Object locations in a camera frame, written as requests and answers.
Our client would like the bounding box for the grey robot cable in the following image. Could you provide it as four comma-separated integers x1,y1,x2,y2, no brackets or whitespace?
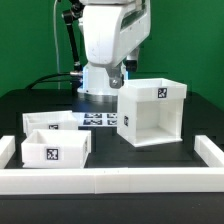
52,0,62,90

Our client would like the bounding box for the white rear drawer tray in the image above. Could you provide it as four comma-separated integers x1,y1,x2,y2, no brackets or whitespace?
22,110,78,136

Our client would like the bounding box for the white drawer tray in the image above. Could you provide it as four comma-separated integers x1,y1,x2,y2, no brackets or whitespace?
21,129,91,169
22,110,78,136

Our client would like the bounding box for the white front drawer tray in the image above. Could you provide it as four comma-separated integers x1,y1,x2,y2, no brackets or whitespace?
21,129,91,169

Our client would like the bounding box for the white fiducial marker sheet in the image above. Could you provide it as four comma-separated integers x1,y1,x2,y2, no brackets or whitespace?
73,112,117,127

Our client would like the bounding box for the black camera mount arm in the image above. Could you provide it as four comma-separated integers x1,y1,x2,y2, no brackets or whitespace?
62,0,84,72

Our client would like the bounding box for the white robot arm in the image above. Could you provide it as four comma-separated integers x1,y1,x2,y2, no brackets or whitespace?
78,0,151,102

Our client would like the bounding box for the white drawer cabinet box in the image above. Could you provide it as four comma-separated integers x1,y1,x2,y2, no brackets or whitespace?
117,78,187,147

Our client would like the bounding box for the black cable bundle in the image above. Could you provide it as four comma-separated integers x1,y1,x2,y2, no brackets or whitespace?
25,70,84,90

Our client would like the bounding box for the white U-shaped fence wall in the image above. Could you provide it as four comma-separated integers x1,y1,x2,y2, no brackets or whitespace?
0,135,224,195

